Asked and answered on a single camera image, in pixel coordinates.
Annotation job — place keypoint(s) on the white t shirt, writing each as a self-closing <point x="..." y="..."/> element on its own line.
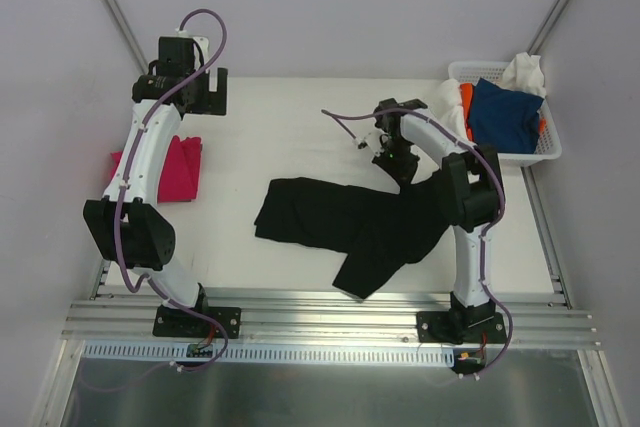
<point x="446" y="103"/>

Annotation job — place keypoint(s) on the white cloth in basket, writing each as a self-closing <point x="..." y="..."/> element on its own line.
<point x="524" y="74"/>

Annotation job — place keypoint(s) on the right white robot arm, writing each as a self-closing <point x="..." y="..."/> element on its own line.
<point x="468" y="188"/>

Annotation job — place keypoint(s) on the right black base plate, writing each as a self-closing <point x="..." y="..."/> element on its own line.
<point x="438" y="327"/>

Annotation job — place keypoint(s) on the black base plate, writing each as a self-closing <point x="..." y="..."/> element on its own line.
<point x="175" y="323"/>
<point x="438" y="327"/>

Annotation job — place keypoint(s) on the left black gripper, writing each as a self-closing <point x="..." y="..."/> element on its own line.
<point x="211" y="92"/>

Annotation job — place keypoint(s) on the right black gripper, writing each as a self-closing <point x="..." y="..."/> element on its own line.
<point x="397" y="165"/>

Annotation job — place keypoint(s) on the white plastic basket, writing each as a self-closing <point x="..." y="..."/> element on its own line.
<point x="548" y="147"/>

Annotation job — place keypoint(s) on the orange t shirt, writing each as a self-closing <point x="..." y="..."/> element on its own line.
<point x="466" y="90"/>

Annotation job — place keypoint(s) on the blue t shirt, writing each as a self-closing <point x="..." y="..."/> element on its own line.
<point x="505" y="119"/>

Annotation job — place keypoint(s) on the white slotted cable duct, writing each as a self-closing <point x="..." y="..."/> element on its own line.
<point x="271" y="354"/>

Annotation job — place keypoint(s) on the folded pink t shirt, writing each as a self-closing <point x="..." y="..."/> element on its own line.
<point x="162" y="171"/>

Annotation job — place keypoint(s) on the aluminium mounting rail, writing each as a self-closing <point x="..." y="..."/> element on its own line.
<point x="332" y="318"/>

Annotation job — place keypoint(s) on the black t shirt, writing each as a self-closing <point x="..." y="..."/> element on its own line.
<point x="379" y="232"/>

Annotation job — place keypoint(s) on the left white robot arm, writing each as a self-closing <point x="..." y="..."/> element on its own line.
<point x="125" y="223"/>

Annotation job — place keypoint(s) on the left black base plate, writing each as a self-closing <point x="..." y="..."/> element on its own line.
<point x="175" y="323"/>

